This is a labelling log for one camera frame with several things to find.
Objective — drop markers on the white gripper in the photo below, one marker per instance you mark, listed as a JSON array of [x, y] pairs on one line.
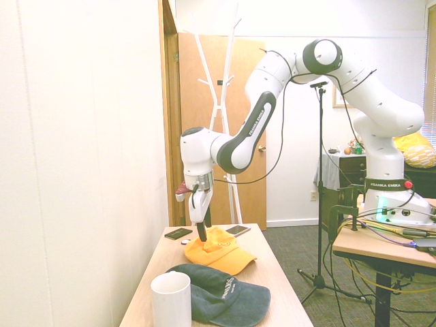
[[197, 207]]

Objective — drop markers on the orange baseball cap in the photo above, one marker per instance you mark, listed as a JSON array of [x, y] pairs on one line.
[[221, 253]]

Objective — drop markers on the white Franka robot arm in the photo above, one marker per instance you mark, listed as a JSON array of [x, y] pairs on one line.
[[374, 102]]

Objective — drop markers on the navy baseball cap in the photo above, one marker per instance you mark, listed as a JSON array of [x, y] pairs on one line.
[[228, 293]]

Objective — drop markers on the white smartphone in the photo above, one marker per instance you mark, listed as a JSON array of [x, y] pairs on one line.
[[237, 230]]

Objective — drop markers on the white mug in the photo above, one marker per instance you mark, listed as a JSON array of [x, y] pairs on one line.
[[171, 299]]

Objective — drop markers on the wooden door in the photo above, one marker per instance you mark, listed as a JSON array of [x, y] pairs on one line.
[[190, 136]]

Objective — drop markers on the brass door knob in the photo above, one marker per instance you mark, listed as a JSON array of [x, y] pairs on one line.
[[261, 148]]

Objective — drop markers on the white coat rack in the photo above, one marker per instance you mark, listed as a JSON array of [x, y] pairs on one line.
[[223, 102]]

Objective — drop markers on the grey cloth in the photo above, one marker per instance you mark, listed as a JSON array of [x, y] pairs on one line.
[[327, 170]]

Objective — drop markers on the black C clamp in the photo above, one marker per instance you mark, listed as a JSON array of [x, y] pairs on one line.
[[340, 211]]

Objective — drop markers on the dark wooden cabinet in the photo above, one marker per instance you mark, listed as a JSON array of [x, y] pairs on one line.
[[351, 167]]

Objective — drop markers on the orange fruit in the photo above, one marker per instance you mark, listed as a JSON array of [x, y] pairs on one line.
[[346, 151]]

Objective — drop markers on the green bottle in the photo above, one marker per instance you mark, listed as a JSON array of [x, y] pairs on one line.
[[357, 148]]

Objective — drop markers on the red emergency stop button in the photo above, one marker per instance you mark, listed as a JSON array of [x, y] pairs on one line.
[[407, 185]]

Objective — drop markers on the wall power outlet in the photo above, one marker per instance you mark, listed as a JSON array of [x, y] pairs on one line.
[[312, 196]]

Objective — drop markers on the wooden door frame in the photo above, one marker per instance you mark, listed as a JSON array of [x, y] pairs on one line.
[[169, 119]]

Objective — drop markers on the black camera tripod stand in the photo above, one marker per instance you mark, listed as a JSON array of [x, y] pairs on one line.
[[320, 187]]

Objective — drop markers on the framed wall picture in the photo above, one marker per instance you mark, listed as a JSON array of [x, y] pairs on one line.
[[338, 97]]

